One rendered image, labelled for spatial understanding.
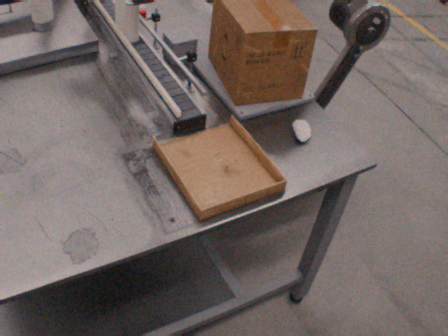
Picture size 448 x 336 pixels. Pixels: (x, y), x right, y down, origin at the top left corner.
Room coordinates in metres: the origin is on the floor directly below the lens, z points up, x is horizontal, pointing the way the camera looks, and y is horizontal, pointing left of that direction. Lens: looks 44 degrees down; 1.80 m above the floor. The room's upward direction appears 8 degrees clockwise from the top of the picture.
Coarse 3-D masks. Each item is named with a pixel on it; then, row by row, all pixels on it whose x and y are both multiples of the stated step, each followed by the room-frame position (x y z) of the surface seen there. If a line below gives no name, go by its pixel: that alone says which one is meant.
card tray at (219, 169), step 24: (168, 144) 1.06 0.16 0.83; (192, 144) 1.07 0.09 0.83; (216, 144) 1.09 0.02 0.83; (240, 144) 1.10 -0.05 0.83; (168, 168) 0.96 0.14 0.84; (192, 168) 0.98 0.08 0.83; (216, 168) 0.99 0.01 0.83; (240, 168) 1.00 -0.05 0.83; (264, 168) 1.01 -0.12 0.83; (192, 192) 0.89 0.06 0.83; (216, 192) 0.90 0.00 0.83; (240, 192) 0.91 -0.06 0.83; (264, 192) 0.90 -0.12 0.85
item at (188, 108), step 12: (108, 0) 1.87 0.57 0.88; (108, 12) 1.76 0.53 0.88; (108, 24) 1.65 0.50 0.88; (144, 48) 1.50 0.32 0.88; (144, 60) 1.42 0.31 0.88; (156, 60) 1.43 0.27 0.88; (156, 72) 1.35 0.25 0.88; (168, 72) 1.36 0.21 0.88; (168, 84) 1.29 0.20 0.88; (180, 96) 1.23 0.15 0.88; (168, 108) 1.17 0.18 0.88; (180, 108) 1.17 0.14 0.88; (192, 108) 1.18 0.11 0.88; (180, 120) 1.12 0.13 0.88
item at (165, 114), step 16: (112, 0) 1.88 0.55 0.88; (96, 16) 1.75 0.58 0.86; (112, 32) 1.60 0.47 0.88; (128, 64) 1.43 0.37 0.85; (144, 80) 1.30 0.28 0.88; (176, 80) 1.32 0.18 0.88; (192, 96) 1.25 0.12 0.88; (160, 112) 1.18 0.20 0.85; (176, 128) 1.11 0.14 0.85; (192, 128) 1.14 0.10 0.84
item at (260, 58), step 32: (224, 0) 1.46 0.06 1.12; (256, 0) 1.49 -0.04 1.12; (288, 0) 1.53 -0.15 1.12; (224, 32) 1.41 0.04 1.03; (256, 32) 1.27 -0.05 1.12; (288, 32) 1.31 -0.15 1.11; (224, 64) 1.38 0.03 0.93; (256, 64) 1.28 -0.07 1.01; (288, 64) 1.32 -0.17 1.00; (256, 96) 1.29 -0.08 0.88; (288, 96) 1.33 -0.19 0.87
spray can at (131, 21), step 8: (128, 0) 1.53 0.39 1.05; (128, 8) 1.52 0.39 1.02; (136, 8) 1.53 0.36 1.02; (128, 16) 1.52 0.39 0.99; (136, 16) 1.53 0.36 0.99; (128, 24) 1.52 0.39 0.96; (136, 24) 1.53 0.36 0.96; (128, 32) 1.52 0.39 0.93; (136, 32) 1.53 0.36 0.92; (128, 40) 1.52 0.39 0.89; (136, 40) 1.53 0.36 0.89
